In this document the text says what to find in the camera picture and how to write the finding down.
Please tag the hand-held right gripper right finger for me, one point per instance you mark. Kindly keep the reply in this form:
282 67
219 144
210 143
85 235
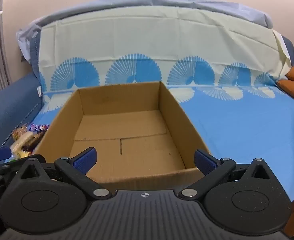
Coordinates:
205 161

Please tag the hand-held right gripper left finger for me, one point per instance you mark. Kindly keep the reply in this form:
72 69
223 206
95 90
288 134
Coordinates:
85 160

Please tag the yellow snack packet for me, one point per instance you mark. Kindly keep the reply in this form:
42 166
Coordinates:
22 153

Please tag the purple snack packet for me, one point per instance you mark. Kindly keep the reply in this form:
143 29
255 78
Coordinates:
38 127

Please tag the cardboard box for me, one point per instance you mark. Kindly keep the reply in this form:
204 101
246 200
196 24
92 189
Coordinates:
127 130

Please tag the beige snack bar packet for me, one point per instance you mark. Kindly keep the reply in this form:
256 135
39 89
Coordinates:
24 141

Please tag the golden snack bag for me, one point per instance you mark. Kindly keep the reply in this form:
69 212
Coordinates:
19 133

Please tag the dark brown snack packet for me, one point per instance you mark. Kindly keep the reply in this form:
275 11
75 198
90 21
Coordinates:
37 137

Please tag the blue fan-print bed sheet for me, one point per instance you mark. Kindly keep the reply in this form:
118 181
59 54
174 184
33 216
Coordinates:
237 130

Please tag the white sofa tag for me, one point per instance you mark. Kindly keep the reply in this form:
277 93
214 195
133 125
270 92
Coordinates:
39 91

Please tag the light blue cloth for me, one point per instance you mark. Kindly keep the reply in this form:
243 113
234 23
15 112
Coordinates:
212 7

